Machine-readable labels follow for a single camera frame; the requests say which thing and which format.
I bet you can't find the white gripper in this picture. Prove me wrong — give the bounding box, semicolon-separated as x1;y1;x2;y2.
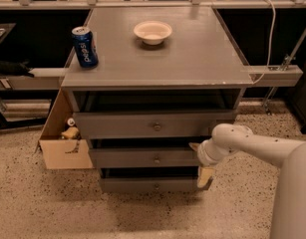
189;139;226;188

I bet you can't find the grey drawer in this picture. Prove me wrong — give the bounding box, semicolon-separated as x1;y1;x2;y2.
89;147;201;168
100;177;213;193
74;110;236;139

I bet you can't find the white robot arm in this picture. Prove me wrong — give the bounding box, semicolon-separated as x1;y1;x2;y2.
189;123;306;239

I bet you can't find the grey bottom drawer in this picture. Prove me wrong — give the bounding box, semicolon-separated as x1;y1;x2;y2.
100;177;213;193

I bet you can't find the grey drawer cabinet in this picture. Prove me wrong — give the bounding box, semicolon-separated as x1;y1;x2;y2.
62;7;251;179

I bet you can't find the grey top drawer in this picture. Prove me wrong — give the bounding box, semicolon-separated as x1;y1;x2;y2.
74;110;236;139

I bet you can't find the open cardboard box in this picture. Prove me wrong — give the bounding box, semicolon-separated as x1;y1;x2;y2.
39;90;93;169

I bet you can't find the yellow object in box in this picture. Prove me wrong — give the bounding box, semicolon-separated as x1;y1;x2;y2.
61;126;79;139

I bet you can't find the white bowl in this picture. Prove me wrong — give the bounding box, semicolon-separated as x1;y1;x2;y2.
134;21;172;45

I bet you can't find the blue pepsi can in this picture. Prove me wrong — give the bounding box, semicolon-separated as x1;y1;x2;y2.
72;26;99;68

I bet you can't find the metal frame rail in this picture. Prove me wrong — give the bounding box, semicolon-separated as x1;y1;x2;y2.
0;64;304;92

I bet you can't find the white cable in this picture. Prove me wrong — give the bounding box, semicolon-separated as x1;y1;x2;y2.
252;0;277;85

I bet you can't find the black cloth on rail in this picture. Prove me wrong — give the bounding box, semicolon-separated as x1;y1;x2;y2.
0;61;34;77

